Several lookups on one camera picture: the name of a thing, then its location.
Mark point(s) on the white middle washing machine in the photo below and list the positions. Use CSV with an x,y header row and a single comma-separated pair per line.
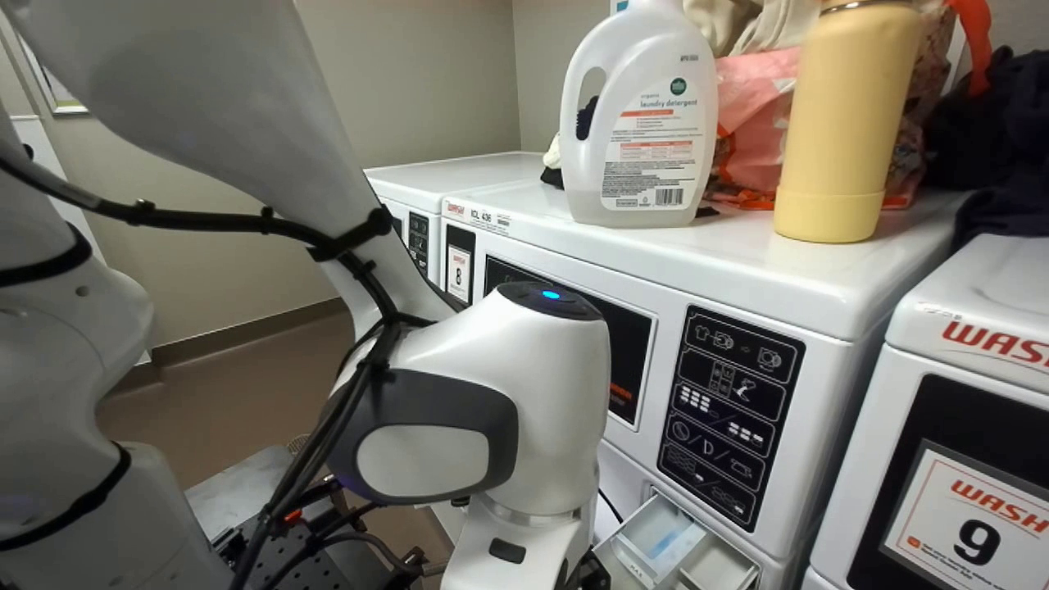
x,y
740,355

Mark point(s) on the white washing machine number nine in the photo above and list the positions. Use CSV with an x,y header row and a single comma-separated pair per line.
x,y
966,368

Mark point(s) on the number nine price sticker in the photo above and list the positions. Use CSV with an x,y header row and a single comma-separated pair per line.
x,y
972,528

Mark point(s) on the white detergent bottle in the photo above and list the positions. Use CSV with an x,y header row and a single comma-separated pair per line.
x,y
637,120

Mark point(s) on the pink plastic bag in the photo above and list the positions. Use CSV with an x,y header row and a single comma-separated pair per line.
x,y
754,92

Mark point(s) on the white soap tray drawer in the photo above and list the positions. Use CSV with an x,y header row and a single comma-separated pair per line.
x,y
664,549

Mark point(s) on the number eight price sticker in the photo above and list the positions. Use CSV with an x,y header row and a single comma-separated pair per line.
x,y
460,274

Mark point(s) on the white far washing machine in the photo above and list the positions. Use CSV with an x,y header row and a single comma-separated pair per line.
x,y
427,226

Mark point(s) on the yellow plastic bottle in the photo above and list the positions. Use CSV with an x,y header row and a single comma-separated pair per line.
x,y
844,120

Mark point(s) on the dark clothing pile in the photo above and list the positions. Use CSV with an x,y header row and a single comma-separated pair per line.
x,y
994,149

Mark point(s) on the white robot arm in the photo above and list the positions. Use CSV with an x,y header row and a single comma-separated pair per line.
x,y
497,404

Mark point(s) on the white washing machine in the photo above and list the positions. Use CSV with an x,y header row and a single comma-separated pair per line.
x,y
740,355
427,226

